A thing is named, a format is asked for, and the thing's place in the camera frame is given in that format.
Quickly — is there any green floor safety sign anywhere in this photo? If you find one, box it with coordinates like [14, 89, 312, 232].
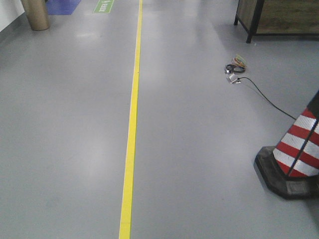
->
[93, 0, 114, 13]

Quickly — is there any red white traffic cone left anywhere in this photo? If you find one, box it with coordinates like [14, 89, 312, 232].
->
[255, 94, 319, 199]

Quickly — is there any dark wooden cabinet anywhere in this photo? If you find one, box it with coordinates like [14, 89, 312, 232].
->
[234, 0, 319, 43]

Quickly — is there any cardboard tube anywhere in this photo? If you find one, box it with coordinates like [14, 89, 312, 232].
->
[21, 0, 50, 31]

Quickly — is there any coloured wire bundle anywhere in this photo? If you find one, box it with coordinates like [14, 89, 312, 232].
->
[225, 55, 248, 75]

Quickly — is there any black floor cable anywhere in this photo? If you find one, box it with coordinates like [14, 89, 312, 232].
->
[236, 76, 298, 120]

